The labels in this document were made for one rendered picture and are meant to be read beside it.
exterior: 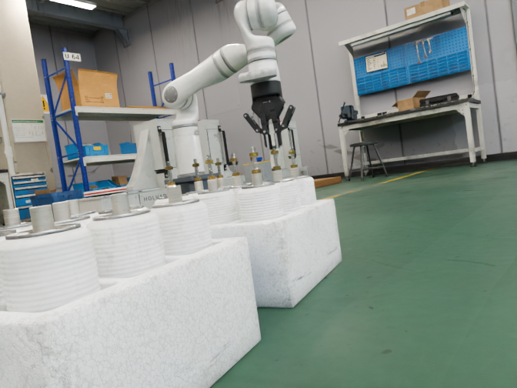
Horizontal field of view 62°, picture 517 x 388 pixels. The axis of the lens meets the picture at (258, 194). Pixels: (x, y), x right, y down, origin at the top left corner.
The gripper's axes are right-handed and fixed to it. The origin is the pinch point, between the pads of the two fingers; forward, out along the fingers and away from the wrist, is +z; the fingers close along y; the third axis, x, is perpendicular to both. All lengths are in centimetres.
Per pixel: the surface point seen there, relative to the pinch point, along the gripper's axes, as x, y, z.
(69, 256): 67, 6, 13
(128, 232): 57, 5, 12
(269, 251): 20.0, -1.3, 23.3
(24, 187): -347, 433, -14
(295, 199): 2.2, -4.2, 14.8
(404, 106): -477, -51, -48
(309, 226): 4.6, -7.1, 21.3
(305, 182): -8.1, -4.9, 11.5
